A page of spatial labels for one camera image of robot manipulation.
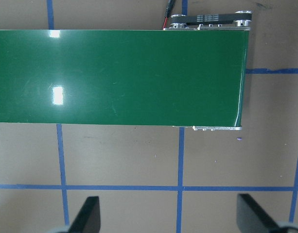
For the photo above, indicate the green conveyor belt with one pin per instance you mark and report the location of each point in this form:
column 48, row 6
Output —
column 114, row 72

